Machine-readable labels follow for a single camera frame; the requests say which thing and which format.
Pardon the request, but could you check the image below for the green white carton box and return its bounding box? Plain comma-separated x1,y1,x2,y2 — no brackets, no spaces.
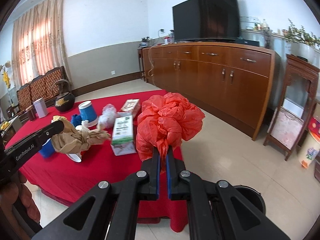
111,115,136,156

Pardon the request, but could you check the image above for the red plastic bag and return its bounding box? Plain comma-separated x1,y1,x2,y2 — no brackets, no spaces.
136,93,205,161

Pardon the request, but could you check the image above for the clear plastic bag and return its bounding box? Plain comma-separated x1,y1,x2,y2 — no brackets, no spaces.
98,103,118,129

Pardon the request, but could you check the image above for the brown paper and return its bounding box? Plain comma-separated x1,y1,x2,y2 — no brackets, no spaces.
51,120,111,154

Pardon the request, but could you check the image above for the blue knitted cloth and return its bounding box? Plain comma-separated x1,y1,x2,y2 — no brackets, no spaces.
71,114,82,127

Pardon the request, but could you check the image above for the black trash bin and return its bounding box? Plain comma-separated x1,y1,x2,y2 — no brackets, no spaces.
234,185,266,215

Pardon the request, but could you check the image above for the left hand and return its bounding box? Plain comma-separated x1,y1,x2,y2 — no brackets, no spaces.
0,171,41,230

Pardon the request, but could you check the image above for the dark brown cup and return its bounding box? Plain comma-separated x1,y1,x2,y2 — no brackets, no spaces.
25,106,37,121

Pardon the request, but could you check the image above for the red tablecloth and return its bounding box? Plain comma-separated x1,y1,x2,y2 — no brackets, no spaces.
6,90,188,232

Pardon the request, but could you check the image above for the yellow crumpled paper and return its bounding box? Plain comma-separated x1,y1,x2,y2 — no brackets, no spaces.
51,115,67,122

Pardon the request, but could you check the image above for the red white tissue box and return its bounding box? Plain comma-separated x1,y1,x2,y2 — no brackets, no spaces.
118,99,141,118

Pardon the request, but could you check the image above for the silver tin box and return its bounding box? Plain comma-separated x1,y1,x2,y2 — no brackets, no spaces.
33,98,48,118

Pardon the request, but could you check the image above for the white crumpled tissue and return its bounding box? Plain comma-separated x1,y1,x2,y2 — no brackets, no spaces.
81,120,89,127

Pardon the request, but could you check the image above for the black iron teapot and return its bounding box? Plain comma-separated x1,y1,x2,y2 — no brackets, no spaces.
52,79,75,113

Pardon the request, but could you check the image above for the blue white paper cup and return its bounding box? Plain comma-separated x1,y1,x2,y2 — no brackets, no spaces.
78,101,98,127

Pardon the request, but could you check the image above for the wooden lattice bench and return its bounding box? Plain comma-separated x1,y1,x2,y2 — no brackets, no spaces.
7,66,68,118

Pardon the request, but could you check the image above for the long wooden sideboard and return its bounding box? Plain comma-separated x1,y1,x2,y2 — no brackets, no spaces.
142,42,276,140

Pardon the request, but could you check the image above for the beige patterned curtain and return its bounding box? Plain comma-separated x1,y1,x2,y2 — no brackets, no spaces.
11,0,70,88

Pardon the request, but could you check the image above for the small potted plant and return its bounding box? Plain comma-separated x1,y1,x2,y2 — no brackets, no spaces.
139,36,152,48

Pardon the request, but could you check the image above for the floral white bucket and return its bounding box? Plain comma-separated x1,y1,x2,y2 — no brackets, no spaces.
298,117,319,168

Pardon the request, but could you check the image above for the carved wooden side stand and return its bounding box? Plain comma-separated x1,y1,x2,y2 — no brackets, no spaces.
264,54,319,160

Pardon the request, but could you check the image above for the black flat television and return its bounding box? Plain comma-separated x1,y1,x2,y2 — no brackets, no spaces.
172,0,240,41

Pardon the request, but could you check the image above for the green vine plant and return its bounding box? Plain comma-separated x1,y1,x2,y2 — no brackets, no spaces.
283,19,319,49

